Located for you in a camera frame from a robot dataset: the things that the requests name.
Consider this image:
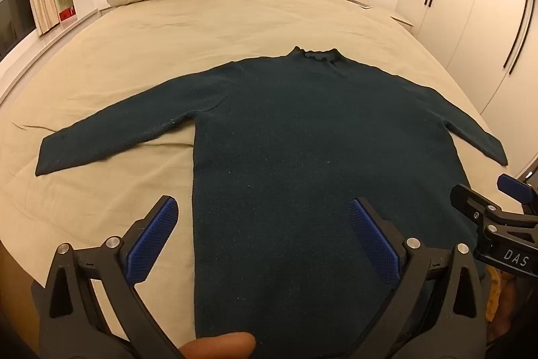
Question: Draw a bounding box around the dark window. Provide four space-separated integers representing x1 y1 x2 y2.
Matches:
0 0 36 57

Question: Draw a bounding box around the dark green sweater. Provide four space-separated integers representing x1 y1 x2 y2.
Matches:
35 46 509 359

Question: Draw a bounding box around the yellow cloth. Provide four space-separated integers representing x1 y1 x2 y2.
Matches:
485 271 511 322

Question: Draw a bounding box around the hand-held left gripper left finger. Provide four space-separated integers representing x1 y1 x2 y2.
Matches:
31 195 194 359

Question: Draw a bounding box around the white window ledge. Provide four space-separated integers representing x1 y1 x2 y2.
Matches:
0 8 99 103

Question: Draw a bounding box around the white wardrobe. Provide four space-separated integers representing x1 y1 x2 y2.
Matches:
393 0 538 175

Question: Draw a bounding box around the white nightstand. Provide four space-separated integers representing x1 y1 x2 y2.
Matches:
390 13 415 32

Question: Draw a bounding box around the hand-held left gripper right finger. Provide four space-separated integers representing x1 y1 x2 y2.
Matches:
347 197 490 359

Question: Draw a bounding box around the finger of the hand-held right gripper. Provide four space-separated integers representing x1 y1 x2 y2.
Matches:
450 183 538 236
497 174 538 212

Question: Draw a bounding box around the beige bed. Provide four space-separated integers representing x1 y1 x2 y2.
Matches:
0 0 526 347

